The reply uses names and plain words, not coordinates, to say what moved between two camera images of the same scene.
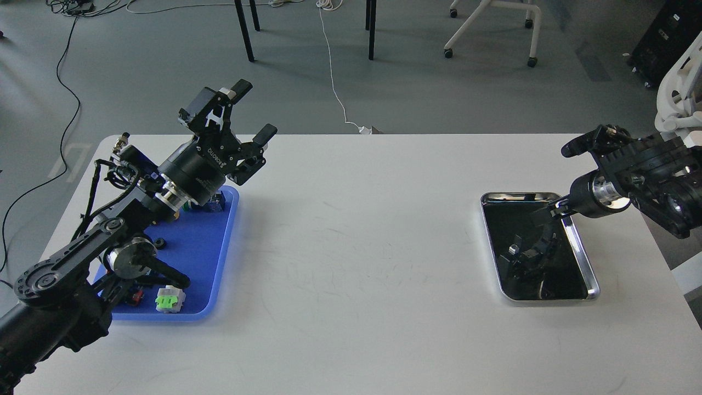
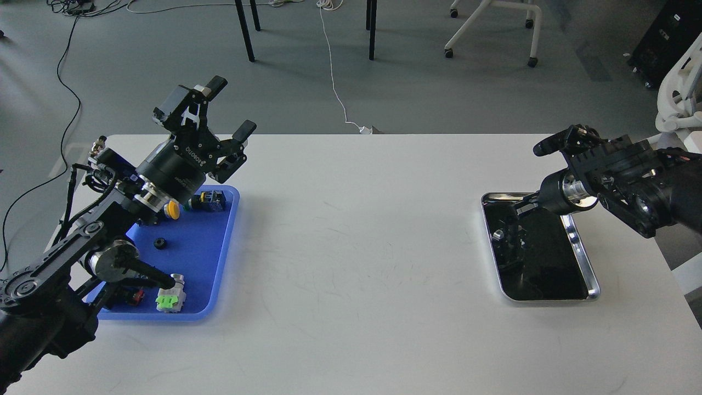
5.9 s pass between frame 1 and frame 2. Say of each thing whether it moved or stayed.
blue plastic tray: stayed
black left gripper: moved
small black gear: stayed
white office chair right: stayed
